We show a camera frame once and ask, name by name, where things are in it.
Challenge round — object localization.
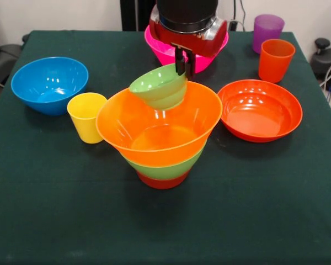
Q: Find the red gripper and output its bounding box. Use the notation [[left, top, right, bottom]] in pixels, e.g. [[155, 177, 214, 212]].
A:
[[149, 5, 228, 81]]

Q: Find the large pink bowl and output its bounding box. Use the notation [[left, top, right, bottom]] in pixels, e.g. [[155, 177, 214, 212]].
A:
[[144, 24, 229, 75]]

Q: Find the small green ribbed bowl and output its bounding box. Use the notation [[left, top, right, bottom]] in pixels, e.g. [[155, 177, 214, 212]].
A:
[[129, 62, 189, 111]]

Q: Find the wide shallow orange bowl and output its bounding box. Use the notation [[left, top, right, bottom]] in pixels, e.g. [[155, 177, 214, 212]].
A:
[[217, 79, 303, 144]]

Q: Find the large yellow-orange bowl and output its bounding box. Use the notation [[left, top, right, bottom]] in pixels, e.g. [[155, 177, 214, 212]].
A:
[[95, 81, 223, 168]]

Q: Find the large green bowl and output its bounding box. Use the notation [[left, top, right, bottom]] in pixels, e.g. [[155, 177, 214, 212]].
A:
[[122, 137, 209, 181]]

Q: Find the small orange bowl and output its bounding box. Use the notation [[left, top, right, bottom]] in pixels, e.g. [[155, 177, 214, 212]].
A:
[[135, 169, 190, 190]]

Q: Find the purple cup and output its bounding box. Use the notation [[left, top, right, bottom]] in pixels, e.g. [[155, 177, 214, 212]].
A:
[[252, 14, 286, 54]]

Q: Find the orange cup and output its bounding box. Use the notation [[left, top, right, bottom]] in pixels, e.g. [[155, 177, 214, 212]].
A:
[[258, 39, 296, 84]]

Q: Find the yellow cup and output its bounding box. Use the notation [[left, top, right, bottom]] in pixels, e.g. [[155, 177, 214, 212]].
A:
[[67, 92, 108, 145]]

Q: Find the black rounded base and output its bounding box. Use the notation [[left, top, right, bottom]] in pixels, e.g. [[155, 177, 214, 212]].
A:
[[310, 46, 331, 92]]

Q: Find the blue bowl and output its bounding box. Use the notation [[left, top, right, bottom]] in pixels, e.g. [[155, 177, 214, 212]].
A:
[[10, 57, 89, 116]]

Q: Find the black clamp knob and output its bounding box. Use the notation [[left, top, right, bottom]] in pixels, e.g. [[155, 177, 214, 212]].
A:
[[314, 38, 331, 56]]

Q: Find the dark green tablecloth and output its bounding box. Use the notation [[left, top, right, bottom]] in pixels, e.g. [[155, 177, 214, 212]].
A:
[[0, 29, 331, 265]]

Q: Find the dark grey chair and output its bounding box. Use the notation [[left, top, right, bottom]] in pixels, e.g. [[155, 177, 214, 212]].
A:
[[0, 43, 23, 86]]

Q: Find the black hanging cable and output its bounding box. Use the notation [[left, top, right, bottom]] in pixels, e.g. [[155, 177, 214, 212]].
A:
[[233, 0, 248, 31]]

